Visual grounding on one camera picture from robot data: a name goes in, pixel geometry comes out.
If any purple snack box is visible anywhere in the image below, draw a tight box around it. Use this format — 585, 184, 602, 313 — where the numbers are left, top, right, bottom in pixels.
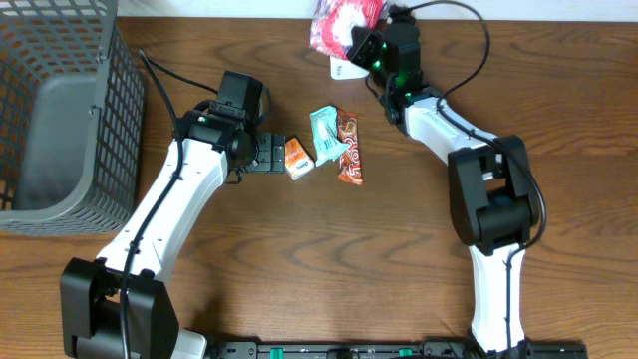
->
309, 0, 387, 60

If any orange snack packet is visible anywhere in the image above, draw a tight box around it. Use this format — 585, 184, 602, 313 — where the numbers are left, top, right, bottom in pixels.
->
284, 138, 315, 180

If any teal snack packet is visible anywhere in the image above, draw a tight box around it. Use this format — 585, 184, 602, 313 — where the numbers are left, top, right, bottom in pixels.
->
309, 106, 348, 167

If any red-brown candy bar wrapper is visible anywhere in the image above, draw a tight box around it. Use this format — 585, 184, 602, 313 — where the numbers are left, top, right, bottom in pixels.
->
337, 109, 363, 185

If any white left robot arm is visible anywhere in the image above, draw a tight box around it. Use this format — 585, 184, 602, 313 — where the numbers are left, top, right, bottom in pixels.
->
60, 71, 285, 358

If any white barcode scanner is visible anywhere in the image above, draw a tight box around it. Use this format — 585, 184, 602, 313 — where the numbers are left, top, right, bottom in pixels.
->
330, 57, 369, 81

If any grey plastic mesh basket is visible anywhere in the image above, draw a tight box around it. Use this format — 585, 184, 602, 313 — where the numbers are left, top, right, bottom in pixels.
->
1, 0, 145, 236

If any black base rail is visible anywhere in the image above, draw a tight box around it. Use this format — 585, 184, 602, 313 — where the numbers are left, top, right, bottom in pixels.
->
204, 339, 588, 359

